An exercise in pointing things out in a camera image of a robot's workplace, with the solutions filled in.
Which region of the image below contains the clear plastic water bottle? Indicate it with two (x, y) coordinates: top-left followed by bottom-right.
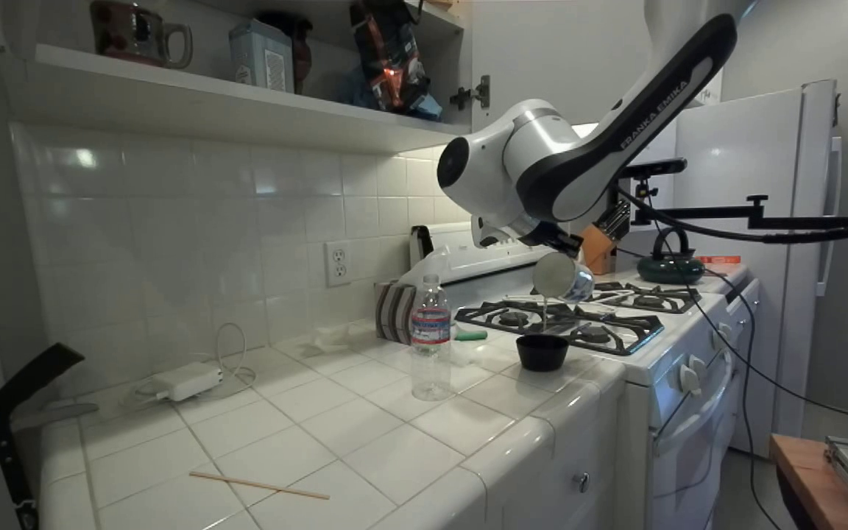
(407, 275), (455, 400)

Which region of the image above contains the black hanging cable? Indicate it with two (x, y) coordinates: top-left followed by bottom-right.
(687, 275), (848, 424)

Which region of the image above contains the white adapter cable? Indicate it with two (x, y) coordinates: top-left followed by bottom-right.
(208, 321), (263, 389)

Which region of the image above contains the white refrigerator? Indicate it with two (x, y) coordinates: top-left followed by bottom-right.
(626, 80), (846, 465)

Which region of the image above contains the black measuring cup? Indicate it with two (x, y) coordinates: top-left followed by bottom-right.
(513, 328), (573, 374)

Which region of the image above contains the black kettle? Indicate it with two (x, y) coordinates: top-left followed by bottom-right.
(637, 225), (706, 289)

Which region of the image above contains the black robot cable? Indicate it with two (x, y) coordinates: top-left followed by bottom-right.
(612, 184), (848, 246)

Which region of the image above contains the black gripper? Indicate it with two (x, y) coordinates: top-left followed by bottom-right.
(522, 219), (585, 259)

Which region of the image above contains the white wall cabinet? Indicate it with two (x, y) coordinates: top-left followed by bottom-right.
(447, 0), (731, 130)

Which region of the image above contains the clear storage jar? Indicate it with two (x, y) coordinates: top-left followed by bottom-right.
(227, 21), (298, 96)

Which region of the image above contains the dark vase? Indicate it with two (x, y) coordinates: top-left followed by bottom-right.
(257, 9), (317, 96)

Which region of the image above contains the wooden chopstick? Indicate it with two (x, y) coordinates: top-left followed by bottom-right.
(186, 468), (333, 502)

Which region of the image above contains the black stove grate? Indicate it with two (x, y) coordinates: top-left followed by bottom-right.
(579, 275), (704, 318)

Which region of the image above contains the brown ceramic mug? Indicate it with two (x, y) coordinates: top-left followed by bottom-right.
(89, 0), (198, 69)

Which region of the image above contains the striped oven mitt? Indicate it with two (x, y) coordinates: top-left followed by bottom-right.
(375, 275), (423, 345)

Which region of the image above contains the white wall outlet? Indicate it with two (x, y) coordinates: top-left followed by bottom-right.
(322, 237), (357, 292)

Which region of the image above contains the white counter cabinet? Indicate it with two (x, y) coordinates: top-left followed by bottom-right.
(375, 377), (642, 530)

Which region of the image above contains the white wall shelf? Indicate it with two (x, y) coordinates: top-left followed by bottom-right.
(29, 40), (470, 158)

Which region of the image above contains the black camera stand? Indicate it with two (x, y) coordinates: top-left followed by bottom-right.
(0, 337), (89, 530)

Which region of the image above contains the white gas stove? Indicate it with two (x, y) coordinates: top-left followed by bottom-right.
(407, 218), (766, 530)

